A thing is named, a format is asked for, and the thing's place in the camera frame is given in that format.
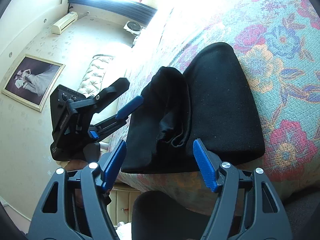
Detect black studded pants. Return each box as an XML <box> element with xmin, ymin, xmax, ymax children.
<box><xmin>121</xmin><ymin>42</ymin><xmax>265</xmax><ymax>174</ymax></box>

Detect cream tufted leather headboard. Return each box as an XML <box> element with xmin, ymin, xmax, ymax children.
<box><xmin>77</xmin><ymin>54</ymin><xmax>114</xmax><ymax>98</ymax></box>

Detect gold framed wedding photo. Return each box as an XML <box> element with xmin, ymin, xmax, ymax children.
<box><xmin>2</xmin><ymin>54</ymin><xmax>65</xmax><ymax>112</ymax></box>

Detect cream wooden nightstand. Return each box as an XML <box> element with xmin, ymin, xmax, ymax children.
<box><xmin>107</xmin><ymin>182</ymin><xmax>141</xmax><ymax>226</ymax></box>

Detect dark blue window curtain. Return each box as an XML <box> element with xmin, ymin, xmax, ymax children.
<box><xmin>68</xmin><ymin>0</ymin><xmax>157</xmax><ymax>25</ymax></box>

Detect floral green bedspread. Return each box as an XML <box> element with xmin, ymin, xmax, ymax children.
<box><xmin>116</xmin><ymin>0</ymin><xmax>319</xmax><ymax>199</ymax></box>

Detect white round wall clock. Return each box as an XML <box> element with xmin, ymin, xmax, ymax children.
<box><xmin>123</xmin><ymin>21</ymin><xmax>145</xmax><ymax>36</ymax></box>

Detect white wall air conditioner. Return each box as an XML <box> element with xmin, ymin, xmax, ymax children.
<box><xmin>51</xmin><ymin>11</ymin><xmax>78</xmax><ymax>35</ymax></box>

